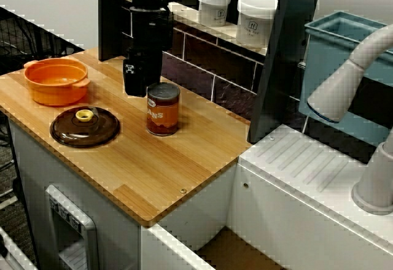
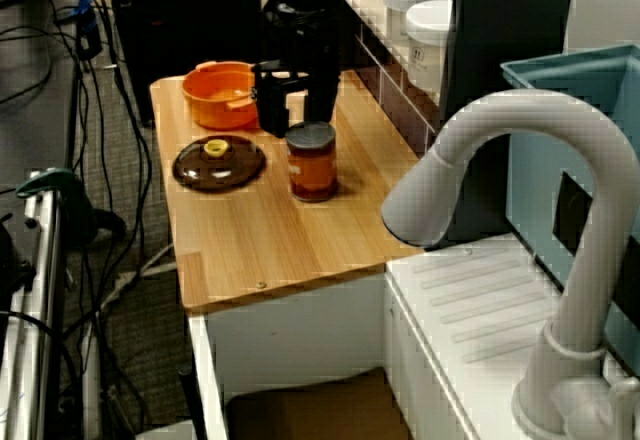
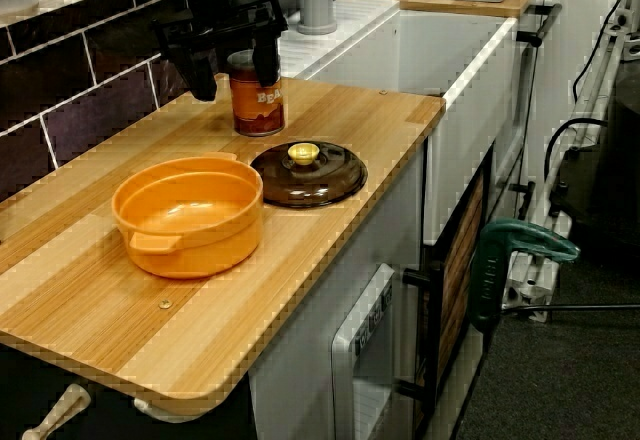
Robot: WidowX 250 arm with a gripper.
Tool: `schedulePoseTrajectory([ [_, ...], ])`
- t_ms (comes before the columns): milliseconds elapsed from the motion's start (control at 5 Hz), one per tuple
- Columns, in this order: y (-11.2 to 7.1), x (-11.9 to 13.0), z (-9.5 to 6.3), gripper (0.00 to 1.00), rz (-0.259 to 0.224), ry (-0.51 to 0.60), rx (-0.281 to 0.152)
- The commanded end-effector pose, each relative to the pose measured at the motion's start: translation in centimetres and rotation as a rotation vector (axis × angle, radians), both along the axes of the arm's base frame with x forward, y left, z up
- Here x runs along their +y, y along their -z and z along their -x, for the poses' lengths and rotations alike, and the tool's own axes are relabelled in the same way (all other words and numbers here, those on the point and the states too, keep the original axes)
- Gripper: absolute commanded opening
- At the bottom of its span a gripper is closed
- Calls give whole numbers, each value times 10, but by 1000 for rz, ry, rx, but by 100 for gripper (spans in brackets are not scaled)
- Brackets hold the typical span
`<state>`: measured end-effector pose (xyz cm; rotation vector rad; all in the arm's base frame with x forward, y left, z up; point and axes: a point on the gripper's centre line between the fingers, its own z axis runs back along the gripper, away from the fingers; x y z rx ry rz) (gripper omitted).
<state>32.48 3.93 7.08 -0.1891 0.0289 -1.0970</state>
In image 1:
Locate orange plastic pot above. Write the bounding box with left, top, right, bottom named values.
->
left=23, top=57, right=91, bottom=107

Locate beige shelf ledge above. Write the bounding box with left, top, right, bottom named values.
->
left=101, top=0, right=268, bottom=56

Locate brown lid with yellow knob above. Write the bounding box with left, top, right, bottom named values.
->
left=49, top=106, right=121, bottom=149

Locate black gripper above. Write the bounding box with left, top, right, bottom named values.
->
left=122, top=6, right=175, bottom=98

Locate narrow black shelf panel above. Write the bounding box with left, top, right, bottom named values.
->
left=98, top=0, right=133, bottom=63

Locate white lidded plastic jar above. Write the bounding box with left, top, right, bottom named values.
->
left=236, top=0, right=279, bottom=48
left=197, top=0, right=232, bottom=27

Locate silver aluminium extrusion frame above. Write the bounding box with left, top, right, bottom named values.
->
left=0, top=225, right=38, bottom=270

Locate teal plastic bin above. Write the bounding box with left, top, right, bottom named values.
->
left=299, top=11, right=393, bottom=148

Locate wide black shelf panel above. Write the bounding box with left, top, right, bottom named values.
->
left=247, top=0, right=324, bottom=144

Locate white toy sink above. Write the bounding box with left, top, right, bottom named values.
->
left=141, top=124, right=393, bottom=270

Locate orange beans can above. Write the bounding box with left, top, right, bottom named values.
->
left=146, top=82, right=181, bottom=137

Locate grey dispenser panel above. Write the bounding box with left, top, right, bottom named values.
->
left=45, top=184, right=99, bottom=270

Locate grey toy faucet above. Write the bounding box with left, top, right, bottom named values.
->
left=306, top=23, right=393, bottom=215

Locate black wire mesh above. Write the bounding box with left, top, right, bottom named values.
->
left=0, top=6, right=85, bottom=74

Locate white toy kitchen cabinet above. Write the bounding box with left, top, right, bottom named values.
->
left=7, top=110, right=144, bottom=270

